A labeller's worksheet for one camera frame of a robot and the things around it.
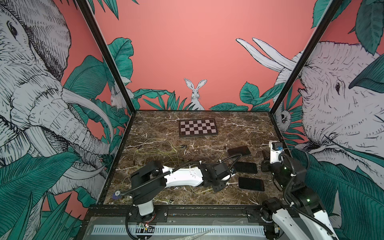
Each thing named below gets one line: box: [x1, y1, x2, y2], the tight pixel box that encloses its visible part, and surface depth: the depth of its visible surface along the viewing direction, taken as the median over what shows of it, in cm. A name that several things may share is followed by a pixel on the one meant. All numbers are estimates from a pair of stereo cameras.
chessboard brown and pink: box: [179, 118, 218, 138], surface depth 109 cm
